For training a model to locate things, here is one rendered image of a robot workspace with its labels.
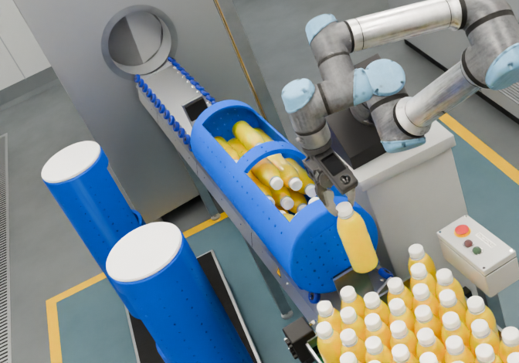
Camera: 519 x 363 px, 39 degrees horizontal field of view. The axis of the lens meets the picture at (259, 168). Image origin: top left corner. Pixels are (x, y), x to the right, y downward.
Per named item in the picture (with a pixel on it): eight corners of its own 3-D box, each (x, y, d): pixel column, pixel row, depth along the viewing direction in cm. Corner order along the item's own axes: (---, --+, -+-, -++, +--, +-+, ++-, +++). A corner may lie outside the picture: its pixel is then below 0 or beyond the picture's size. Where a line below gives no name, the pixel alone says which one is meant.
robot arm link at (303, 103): (317, 86, 160) (280, 100, 161) (332, 127, 166) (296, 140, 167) (311, 71, 167) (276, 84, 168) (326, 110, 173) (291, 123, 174)
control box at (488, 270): (473, 239, 207) (466, 212, 201) (521, 278, 190) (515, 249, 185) (443, 258, 205) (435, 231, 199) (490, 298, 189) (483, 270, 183)
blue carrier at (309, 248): (271, 142, 290) (241, 84, 274) (391, 256, 218) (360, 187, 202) (210, 182, 287) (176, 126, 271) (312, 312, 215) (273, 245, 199)
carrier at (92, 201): (166, 322, 352) (191, 277, 372) (79, 182, 305) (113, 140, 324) (119, 318, 366) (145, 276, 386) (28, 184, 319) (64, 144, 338)
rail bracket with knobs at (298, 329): (319, 335, 212) (307, 311, 207) (330, 351, 206) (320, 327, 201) (290, 354, 211) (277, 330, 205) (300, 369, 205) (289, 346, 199)
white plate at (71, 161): (77, 180, 304) (79, 182, 305) (110, 138, 323) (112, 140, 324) (28, 182, 318) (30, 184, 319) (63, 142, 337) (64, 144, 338)
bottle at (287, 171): (276, 147, 251) (300, 169, 236) (283, 162, 255) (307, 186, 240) (259, 156, 250) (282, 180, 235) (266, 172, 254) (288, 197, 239)
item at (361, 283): (371, 288, 216) (359, 258, 209) (374, 293, 214) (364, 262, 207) (342, 306, 214) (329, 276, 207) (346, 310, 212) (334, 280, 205)
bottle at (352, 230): (379, 270, 189) (360, 217, 178) (353, 276, 190) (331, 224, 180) (377, 251, 194) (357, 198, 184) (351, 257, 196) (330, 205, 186)
